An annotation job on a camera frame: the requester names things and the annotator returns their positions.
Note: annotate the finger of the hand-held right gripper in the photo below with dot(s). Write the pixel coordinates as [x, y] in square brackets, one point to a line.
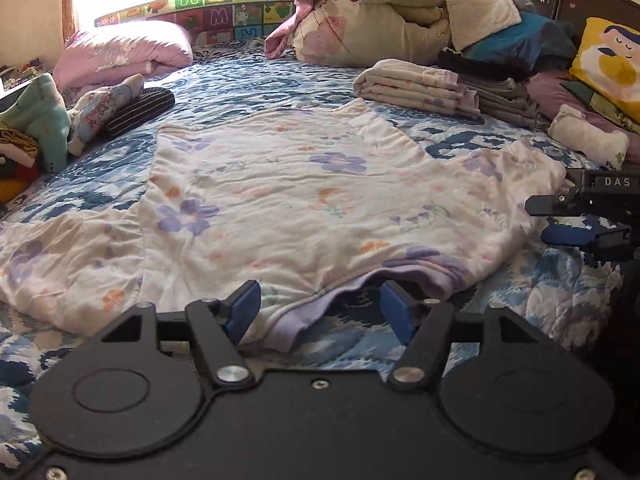
[555, 205]
[575, 235]

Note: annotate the red dotted garment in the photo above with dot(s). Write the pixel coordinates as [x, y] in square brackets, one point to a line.
[15, 171]

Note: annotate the white purple-flowered shirt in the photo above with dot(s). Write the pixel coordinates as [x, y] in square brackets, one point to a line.
[280, 185]

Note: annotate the purple pillow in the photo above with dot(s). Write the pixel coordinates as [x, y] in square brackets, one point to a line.
[550, 92]

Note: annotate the yellow folded garment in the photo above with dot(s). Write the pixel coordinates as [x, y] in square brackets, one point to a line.
[12, 190]

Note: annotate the pink blue printed garment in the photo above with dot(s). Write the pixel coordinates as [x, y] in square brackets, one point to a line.
[100, 110]

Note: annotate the cluttered bedside table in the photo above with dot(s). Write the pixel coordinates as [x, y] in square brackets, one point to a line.
[20, 85]

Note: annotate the green patterned cloth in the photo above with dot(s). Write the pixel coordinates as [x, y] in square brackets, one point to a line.
[600, 105]

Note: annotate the dark wooden headboard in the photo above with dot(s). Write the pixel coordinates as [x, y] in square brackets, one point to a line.
[565, 0]

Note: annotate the colourful alphabet foam mat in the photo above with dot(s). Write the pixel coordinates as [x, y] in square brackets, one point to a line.
[215, 15]

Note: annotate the pink floral pillow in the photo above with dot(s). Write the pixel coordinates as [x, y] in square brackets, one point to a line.
[120, 52]

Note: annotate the blue patterned quilted bedspread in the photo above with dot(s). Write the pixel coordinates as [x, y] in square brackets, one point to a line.
[525, 285]

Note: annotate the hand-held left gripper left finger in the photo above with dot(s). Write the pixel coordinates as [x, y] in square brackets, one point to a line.
[242, 310]

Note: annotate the teal garment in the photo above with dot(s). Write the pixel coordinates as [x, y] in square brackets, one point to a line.
[45, 110]

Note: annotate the yellow cartoon pillow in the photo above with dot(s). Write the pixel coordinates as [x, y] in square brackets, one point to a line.
[610, 60]

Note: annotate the clutter of small desk things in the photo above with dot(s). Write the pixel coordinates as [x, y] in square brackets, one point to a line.
[22, 69]

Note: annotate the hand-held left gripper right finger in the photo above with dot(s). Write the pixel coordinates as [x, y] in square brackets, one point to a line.
[397, 317]

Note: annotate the cream pink bundled quilt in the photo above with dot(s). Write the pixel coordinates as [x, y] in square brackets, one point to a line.
[380, 25]

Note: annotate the blue blanket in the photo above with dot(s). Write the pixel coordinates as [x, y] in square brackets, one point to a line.
[530, 40]

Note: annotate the folded grey clothes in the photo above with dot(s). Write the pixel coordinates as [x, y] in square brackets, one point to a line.
[505, 105]

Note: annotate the black striped garment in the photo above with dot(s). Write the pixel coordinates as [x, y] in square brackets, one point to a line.
[140, 107]

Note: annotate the rolled white garment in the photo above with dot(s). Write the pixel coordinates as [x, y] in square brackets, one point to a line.
[590, 137]

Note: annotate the folded white lilac garment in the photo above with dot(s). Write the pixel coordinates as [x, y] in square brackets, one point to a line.
[405, 82]

